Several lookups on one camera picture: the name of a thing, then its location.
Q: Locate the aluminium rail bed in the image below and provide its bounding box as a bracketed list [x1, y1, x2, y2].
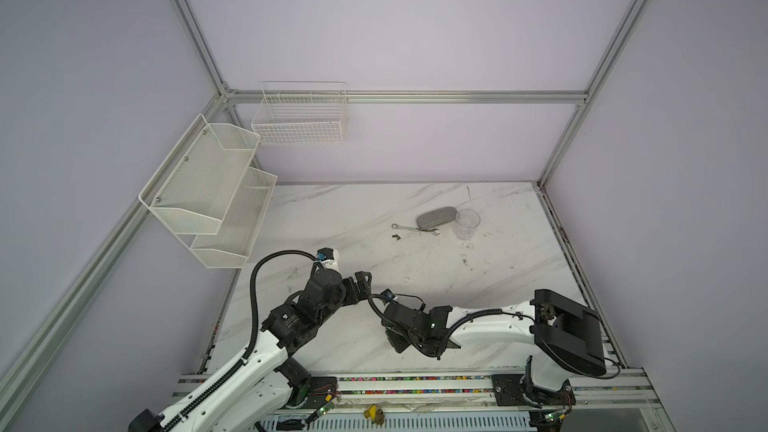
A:
[207, 369, 675, 431]

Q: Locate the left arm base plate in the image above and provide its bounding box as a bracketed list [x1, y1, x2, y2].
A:
[256, 373, 338, 409]

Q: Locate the white mesh shelf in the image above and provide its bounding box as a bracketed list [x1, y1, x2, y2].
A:
[138, 115, 260, 235]
[191, 167, 277, 269]

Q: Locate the white wire basket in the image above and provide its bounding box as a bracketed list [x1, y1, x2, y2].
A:
[251, 81, 348, 146]

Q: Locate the lower white mesh shelf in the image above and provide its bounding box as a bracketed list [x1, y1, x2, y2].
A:
[191, 167, 277, 269]

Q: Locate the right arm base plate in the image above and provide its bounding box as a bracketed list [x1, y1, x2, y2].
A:
[491, 356, 574, 409]

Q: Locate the silver combination wrench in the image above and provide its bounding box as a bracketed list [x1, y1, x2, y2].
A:
[391, 223, 440, 236]

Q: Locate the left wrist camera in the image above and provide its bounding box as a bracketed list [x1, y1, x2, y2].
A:
[316, 247, 340, 272]

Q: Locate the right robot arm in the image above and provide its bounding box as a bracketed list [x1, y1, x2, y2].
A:
[368, 289, 613, 392]

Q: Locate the clear plastic cup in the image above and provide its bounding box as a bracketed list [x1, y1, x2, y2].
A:
[453, 209, 481, 241]

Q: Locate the yellow padlock on rail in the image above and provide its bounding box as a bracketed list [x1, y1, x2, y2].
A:
[363, 405, 385, 426]

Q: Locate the grey fabric case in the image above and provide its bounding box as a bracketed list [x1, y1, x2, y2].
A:
[416, 206, 458, 232]

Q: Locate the upper white mesh shelf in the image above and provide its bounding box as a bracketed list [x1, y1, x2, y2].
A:
[138, 115, 260, 235]

